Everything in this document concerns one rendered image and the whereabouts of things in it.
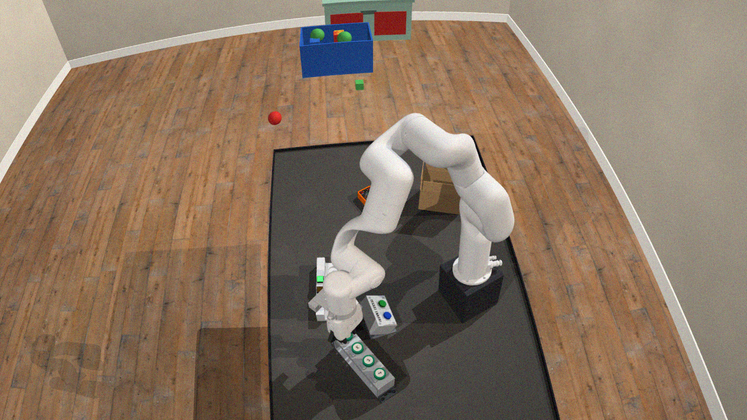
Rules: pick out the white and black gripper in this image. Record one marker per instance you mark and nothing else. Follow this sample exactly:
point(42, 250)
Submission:
point(340, 329)

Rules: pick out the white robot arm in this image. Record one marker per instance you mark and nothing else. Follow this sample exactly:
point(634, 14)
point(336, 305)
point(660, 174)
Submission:
point(485, 210)

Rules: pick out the orange digital multimeter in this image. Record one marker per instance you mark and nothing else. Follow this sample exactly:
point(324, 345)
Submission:
point(363, 193)

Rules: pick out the brown cardboard box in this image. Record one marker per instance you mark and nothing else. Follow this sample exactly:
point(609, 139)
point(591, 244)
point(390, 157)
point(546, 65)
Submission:
point(437, 192)

